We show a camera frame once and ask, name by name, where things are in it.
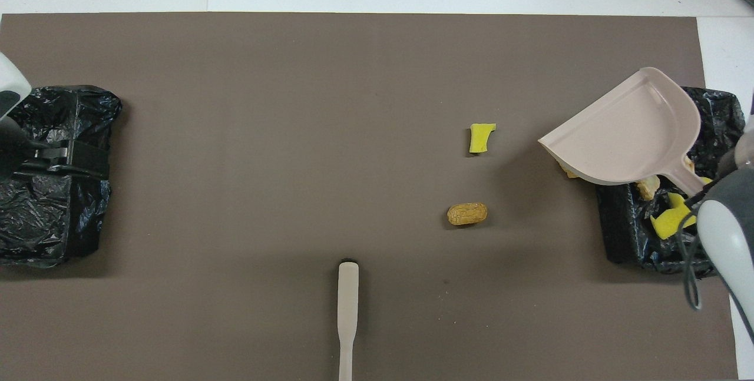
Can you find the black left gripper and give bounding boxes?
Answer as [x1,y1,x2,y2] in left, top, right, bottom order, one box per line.
[0,119,111,181]

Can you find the beige brush with black bristles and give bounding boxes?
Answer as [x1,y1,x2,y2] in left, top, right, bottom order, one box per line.
[338,259,360,381]

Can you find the beige plastic dustpan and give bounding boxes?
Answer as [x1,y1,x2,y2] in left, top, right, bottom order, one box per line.
[538,67,707,196]

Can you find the pale crumbly cracker piece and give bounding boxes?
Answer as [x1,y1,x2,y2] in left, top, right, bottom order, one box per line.
[635,175,660,202]

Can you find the notched yellow sponge piece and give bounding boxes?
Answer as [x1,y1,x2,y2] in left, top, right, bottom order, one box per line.
[650,193,699,239]

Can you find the black bag lined bin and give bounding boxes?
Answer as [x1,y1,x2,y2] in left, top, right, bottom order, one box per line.
[595,87,749,280]
[0,85,123,269]

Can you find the brown table mat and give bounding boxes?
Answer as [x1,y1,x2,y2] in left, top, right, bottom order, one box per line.
[0,13,738,381]

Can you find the brown peanut shaped piece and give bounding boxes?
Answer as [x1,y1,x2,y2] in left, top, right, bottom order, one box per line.
[447,202,489,227]

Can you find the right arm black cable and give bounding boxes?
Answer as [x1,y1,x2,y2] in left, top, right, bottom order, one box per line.
[676,178,754,340]

